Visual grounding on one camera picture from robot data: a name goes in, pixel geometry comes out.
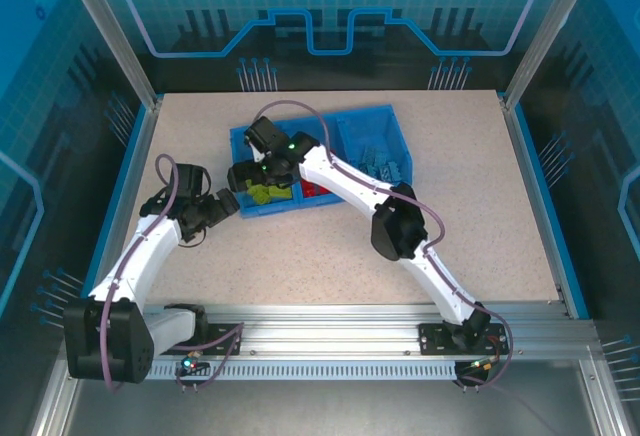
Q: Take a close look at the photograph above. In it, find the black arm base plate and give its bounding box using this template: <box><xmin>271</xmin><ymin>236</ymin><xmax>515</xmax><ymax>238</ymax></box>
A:
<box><xmin>152</xmin><ymin>323</ymin><xmax>245</xmax><ymax>357</ymax></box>
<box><xmin>418</xmin><ymin>322</ymin><xmax>511</xmax><ymax>356</ymax></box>

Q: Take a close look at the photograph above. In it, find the small circuit board with LEDs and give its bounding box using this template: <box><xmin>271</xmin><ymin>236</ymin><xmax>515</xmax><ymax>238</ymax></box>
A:
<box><xmin>174</xmin><ymin>353</ymin><xmax>211</xmax><ymax>377</ymax></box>
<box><xmin>454</xmin><ymin>358</ymin><xmax>501</xmax><ymax>382</ymax></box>

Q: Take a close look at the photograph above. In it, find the blue three-compartment plastic bin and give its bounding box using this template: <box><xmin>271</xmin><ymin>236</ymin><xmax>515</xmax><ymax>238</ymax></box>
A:
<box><xmin>228</xmin><ymin>103</ymin><xmax>416</xmax><ymax>220</ymax></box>

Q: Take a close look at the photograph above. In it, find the aluminium table side rail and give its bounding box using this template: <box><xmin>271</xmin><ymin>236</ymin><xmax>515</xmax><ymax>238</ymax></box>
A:
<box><xmin>107</xmin><ymin>98</ymin><xmax>164</xmax><ymax>247</ymax></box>
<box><xmin>499</xmin><ymin>95</ymin><xmax>571</xmax><ymax>307</ymax></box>

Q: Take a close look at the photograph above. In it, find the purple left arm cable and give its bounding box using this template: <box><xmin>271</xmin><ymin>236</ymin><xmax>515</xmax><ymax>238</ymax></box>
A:
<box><xmin>97</xmin><ymin>154</ymin><xmax>246</xmax><ymax>392</ymax></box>

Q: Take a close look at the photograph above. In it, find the slotted grey cable duct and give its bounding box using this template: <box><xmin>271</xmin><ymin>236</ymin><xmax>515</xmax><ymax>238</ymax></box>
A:
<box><xmin>77</xmin><ymin>360</ymin><xmax>461</xmax><ymax>382</ymax></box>

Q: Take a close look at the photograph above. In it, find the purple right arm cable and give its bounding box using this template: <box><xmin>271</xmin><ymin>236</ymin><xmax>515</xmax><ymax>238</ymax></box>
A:
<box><xmin>251</xmin><ymin>99</ymin><xmax>516</xmax><ymax>390</ymax></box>

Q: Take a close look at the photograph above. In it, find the aluminium extrusion mounting rail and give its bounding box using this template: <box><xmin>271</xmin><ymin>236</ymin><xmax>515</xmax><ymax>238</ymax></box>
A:
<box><xmin>64</xmin><ymin>303</ymin><xmax>601</xmax><ymax>362</ymax></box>

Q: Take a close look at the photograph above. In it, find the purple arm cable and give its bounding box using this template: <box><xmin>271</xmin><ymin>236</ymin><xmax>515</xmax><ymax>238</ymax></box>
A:
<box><xmin>251</xmin><ymin>99</ymin><xmax>516</xmax><ymax>390</ymax></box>
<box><xmin>97</xmin><ymin>154</ymin><xmax>246</xmax><ymax>392</ymax></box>

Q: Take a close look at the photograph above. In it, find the aluminium frame post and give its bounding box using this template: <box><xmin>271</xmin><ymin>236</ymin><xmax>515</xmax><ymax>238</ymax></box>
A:
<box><xmin>502</xmin><ymin>0</ymin><xmax>601</xmax><ymax>110</ymax></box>
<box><xmin>57</xmin><ymin>0</ymin><xmax>164</xmax><ymax>110</ymax></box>

